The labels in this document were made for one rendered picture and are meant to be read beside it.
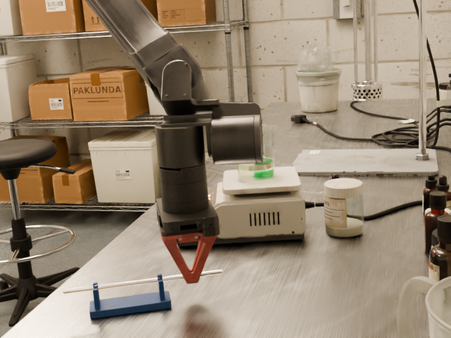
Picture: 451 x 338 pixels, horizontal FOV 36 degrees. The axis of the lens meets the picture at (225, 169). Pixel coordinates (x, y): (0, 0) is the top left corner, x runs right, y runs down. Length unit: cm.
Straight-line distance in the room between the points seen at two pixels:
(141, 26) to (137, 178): 259
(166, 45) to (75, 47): 306
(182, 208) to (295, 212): 27
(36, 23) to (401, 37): 177
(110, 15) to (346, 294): 46
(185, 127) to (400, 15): 275
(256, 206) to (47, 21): 259
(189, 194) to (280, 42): 277
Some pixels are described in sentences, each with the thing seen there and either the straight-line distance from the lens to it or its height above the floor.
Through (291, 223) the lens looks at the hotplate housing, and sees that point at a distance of 105.
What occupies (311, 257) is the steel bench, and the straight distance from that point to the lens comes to 100.
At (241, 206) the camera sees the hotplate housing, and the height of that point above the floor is 81.
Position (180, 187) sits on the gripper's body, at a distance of 81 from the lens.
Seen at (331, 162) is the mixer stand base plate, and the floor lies 76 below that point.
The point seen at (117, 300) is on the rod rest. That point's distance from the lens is 89.
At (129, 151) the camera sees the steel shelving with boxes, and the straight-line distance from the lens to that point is 343.
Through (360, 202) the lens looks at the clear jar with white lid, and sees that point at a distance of 106.
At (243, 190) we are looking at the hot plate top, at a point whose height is 84.
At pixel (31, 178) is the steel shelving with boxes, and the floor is 27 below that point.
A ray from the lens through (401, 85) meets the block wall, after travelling 352.
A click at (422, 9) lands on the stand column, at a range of 145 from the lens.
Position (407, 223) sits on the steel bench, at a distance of 114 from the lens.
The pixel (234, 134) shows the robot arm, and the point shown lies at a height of 97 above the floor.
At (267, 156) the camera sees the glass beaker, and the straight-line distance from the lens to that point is 106.
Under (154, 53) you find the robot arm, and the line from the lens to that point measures 86.
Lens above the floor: 112
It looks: 14 degrees down
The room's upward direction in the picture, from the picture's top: 4 degrees counter-clockwise
